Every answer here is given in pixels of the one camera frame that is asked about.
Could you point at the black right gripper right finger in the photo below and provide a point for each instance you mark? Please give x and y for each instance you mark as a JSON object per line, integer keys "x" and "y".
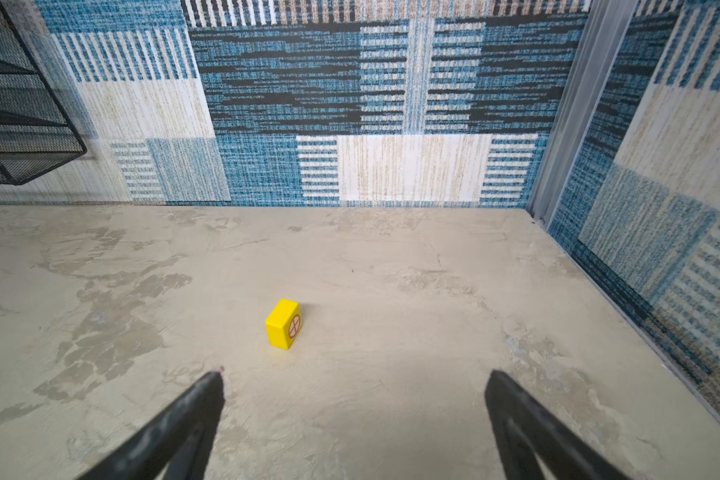
{"x": 528, "y": 435}

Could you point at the black wire mesh shelf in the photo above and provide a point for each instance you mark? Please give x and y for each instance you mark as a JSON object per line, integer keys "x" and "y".
{"x": 36, "y": 133}

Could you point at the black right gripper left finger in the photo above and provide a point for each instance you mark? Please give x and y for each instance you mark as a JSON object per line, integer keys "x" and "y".
{"x": 176, "y": 443}

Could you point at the yellow block with red symbol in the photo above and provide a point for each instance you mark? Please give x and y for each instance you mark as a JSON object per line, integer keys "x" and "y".
{"x": 284, "y": 324}

